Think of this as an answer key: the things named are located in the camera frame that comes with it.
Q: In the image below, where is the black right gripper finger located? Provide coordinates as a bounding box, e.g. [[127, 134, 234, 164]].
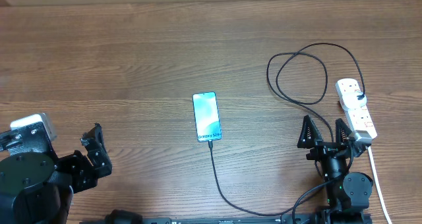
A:
[[297, 115, 322, 148], [336, 119, 351, 144]]

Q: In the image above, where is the blue Galaxy smartphone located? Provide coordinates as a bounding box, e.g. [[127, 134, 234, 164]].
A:
[[192, 92, 222, 142]]

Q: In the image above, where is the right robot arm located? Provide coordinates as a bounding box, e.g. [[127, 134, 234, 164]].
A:
[[294, 115, 374, 223]]

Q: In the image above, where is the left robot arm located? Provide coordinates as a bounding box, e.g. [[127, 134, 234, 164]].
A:
[[1, 122, 112, 224]]

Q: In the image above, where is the white charger plug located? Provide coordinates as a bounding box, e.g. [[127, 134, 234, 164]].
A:
[[339, 91, 367, 111]]

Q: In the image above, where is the white power strip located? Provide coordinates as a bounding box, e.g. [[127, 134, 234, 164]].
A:
[[335, 78, 377, 138]]

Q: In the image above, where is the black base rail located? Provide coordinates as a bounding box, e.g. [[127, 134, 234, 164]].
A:
[[80, 210, 373, 224]]

